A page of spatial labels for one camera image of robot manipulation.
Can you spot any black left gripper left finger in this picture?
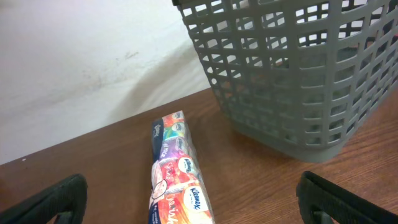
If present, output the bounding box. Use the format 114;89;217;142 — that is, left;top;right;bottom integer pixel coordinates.
1;174;88;224

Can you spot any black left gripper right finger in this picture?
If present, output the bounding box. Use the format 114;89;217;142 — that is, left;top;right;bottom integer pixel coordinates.
296;171;397;224

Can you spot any grey plastic basket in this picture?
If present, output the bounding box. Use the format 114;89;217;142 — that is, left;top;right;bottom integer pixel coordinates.
173;0;397;162

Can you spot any colourful Kleenex tissue pack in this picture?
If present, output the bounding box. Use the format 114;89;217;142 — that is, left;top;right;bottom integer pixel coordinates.
148;111;215;224

